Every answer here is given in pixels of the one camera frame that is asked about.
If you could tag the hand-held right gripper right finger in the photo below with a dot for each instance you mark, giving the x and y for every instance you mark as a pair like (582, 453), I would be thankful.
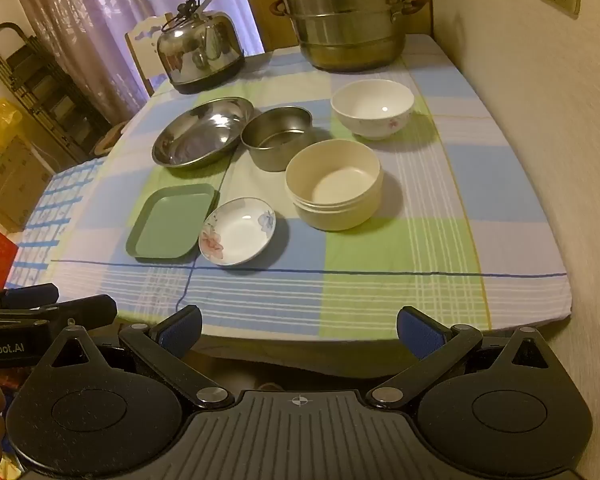
(420, 332)

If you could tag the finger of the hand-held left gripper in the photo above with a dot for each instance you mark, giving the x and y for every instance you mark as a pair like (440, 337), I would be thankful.
(30, 296)
(80, 310)

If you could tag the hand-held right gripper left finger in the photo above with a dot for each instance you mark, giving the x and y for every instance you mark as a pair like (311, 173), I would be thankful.
(180, 332)

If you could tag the cream plastic bowl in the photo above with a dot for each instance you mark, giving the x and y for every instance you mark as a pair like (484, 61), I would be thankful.
(330, 185)

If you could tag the shallow stainless steel plate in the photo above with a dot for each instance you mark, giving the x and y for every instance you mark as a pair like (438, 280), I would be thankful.
(195, 132)

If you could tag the deep stainless steel bowl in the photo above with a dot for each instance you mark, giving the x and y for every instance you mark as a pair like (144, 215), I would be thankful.
(275, 135)

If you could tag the blue white checked cloth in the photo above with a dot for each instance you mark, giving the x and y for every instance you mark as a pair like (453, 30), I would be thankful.
(50, 220)

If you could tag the plaid pastel tablecloth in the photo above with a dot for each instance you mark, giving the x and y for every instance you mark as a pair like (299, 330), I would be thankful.
(380, 260)

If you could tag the green square plastic plate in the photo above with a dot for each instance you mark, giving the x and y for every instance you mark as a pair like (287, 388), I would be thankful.
(167, 222)

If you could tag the small floral ceramic dish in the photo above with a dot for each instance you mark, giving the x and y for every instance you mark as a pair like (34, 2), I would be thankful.
(237, 232)

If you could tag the cardboard box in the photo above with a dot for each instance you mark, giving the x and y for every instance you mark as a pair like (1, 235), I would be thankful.
(15, 175)

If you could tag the round wooden stool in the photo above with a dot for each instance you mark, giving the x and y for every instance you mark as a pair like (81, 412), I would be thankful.
(107, 142)

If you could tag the yellow plastic bag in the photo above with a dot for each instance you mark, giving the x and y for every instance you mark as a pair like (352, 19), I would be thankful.
(2, 122)

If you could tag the black folding rack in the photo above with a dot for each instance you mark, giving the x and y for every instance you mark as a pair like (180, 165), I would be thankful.
(45, 90)

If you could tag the white floral ceramic bowl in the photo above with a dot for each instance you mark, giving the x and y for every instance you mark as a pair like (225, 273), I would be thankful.
(372, 105)

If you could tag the wooden chair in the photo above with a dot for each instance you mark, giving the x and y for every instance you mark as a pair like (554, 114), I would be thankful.
(142, 45)

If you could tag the sheer purple curtain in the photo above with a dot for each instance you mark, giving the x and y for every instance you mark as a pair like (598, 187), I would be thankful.
(105, 20)

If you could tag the stainless steel kettle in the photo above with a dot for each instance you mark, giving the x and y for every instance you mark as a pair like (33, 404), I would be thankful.
(200, 45)

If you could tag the stainless steel steamer pot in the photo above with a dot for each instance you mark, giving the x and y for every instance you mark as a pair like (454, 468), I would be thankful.
(350, 25)

